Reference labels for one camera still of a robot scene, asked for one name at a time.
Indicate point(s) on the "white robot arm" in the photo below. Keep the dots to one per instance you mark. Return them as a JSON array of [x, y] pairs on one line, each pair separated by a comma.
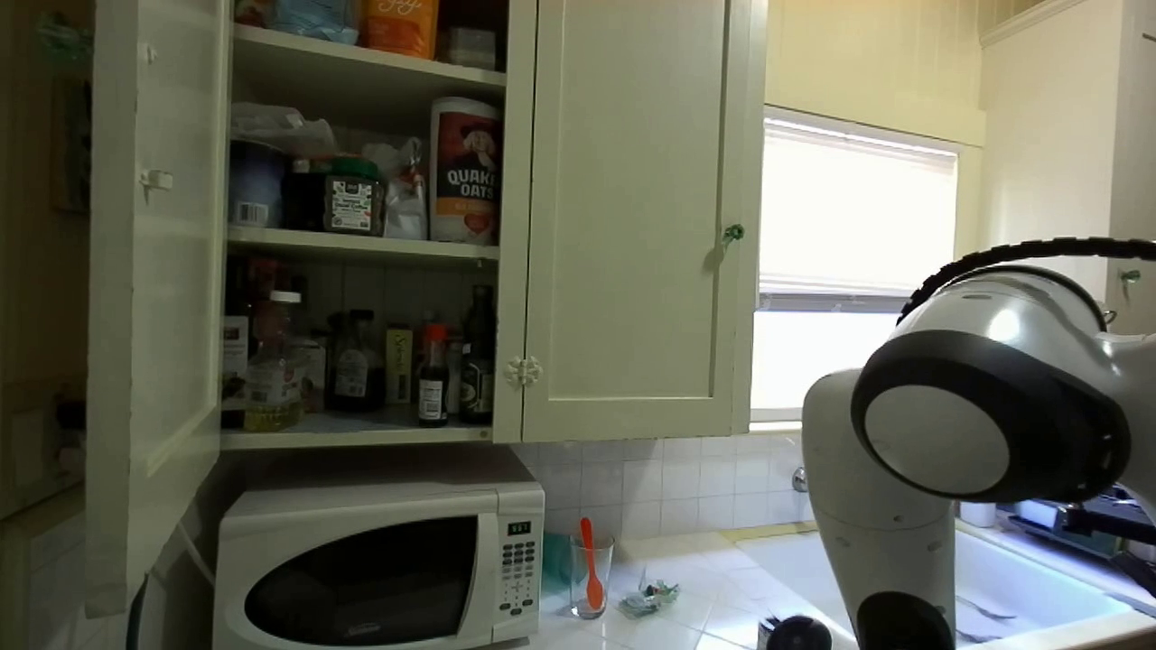
[[1003, 382]]

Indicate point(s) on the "blue tape dispenser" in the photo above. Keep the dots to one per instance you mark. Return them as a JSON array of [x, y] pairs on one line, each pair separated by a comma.
[[791, 633]]

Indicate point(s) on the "open cabinet door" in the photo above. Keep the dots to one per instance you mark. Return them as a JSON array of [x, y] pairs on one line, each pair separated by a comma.
[[158, 280]]

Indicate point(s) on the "tall dark bottle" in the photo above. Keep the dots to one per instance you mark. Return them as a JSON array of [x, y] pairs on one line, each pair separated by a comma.
[[477, 359]]

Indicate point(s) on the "dark sauce bottle red cap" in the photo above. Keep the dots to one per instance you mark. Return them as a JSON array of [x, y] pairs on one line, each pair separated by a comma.
[[435, 377]]

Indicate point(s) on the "cream upper cabinet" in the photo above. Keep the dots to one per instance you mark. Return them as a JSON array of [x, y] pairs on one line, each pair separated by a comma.
[[601, 176]]

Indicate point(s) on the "oats canister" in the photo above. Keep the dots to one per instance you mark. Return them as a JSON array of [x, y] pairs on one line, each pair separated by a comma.
[[465, 170]]

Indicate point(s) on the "orange spatula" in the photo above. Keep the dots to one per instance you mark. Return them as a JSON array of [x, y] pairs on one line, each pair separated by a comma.
[[593, 586]]

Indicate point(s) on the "dark glass jar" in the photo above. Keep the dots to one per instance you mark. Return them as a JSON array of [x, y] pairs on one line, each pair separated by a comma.
[[351, 363]]

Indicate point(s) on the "clear drinking glass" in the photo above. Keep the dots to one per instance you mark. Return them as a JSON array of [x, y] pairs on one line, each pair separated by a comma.
[[582, 568]]

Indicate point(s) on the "green lid spice jar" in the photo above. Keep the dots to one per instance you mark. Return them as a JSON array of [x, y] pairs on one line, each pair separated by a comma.
[[351, 197]]

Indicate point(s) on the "white window blind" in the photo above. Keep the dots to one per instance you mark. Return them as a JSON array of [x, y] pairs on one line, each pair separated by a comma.
[[855, 212]]

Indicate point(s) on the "white microwave oven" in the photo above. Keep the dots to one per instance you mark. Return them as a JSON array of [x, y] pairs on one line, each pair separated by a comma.
[[379, 568]]

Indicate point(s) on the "yellow liquid bottle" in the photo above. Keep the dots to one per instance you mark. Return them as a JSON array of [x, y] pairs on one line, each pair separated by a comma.
[[271, 389]]

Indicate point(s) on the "orange snack bag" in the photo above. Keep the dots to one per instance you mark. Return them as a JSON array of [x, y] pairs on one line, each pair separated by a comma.
[[404, 25]]

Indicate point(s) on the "white kitchen sink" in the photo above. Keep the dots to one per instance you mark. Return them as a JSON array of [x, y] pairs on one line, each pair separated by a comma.
[[1010, 593]]

